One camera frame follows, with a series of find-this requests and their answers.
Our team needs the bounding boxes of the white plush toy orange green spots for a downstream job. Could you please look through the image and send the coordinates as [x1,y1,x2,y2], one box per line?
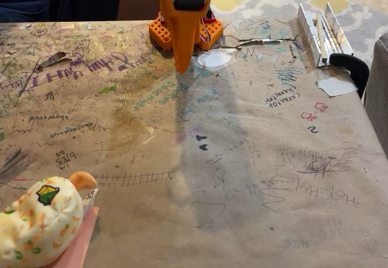
[0,171,98,268]

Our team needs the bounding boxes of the aluminium miter box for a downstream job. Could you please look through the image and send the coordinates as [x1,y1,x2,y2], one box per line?
[296,2,355,68]

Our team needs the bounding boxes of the thin wooden dowel stick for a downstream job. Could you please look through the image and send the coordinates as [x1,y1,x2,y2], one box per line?
[316,12,330,62]

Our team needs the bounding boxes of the scribbled brown paper table cover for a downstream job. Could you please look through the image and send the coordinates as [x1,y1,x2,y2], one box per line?
[0,18,388,268]

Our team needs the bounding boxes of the white torn paper scrap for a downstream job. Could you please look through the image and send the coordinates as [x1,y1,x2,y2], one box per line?
[316,75,359,97]

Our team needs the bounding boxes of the grey upholstered sofa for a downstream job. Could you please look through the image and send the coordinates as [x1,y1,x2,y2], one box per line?
[363,33,388,166]

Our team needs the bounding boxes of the pink paper sheet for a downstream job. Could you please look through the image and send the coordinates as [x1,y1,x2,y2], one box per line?
[42,206,100,268]

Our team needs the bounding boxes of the white red servo cable bundle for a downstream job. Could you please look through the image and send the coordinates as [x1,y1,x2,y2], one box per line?
[199,21,211,43]

